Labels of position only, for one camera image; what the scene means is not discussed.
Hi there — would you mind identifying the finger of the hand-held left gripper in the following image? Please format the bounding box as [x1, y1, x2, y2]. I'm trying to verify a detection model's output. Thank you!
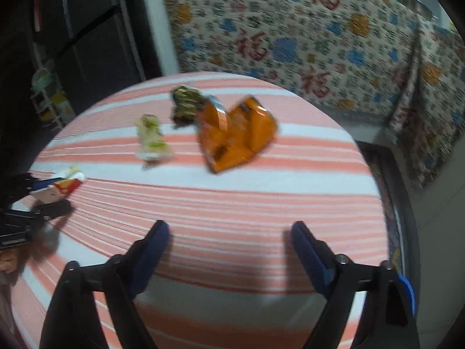
[11, 200, 74, 223]
[0, 172, 55, 200]

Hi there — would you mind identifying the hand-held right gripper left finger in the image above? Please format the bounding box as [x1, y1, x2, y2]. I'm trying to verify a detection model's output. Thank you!
[39, 220, 171, 349]

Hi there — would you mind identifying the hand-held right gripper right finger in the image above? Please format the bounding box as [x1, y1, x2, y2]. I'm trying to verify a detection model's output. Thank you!
[291, 221, 420, 349]

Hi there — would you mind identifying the red-white snack wrapper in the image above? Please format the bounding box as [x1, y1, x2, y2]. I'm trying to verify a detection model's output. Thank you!
[31, 166, 87, 205]

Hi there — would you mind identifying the pale green-white snack wrapper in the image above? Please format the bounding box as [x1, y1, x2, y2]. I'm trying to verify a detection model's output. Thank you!
[135, 114, 173, 163]

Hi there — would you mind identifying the orange snack bag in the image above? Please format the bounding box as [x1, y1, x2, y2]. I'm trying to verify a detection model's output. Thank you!
[197, 95, 279, 174]

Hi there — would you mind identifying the dark gold-green snack wrapper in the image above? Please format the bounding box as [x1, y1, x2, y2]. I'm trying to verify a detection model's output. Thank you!
[171, 85, 208, 125]

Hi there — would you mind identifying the person's left hand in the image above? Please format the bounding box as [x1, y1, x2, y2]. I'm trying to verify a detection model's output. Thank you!
[0, 248, 27, 274]

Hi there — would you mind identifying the yellow box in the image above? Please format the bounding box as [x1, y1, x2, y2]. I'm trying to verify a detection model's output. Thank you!
[40, 94, 74, 121]

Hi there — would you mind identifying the white storage rack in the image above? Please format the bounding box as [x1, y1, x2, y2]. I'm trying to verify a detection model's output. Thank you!
[30, 67, 76, 130]

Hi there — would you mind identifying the orange-white striped tablecloth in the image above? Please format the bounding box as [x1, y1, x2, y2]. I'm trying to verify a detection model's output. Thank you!
[11, 72, 386, 349]

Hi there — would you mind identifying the blue plastic object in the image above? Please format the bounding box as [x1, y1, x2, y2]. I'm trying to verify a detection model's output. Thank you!
[396, 273, 416, 316]

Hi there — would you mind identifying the dark grey refrigerator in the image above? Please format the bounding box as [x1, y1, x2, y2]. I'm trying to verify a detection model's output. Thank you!
[25, 0, 161, 117]

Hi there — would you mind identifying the printed patterned cloth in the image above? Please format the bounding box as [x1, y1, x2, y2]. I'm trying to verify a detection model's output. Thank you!
[385, 18, 465, 190]
[162, 0, 422, 117]

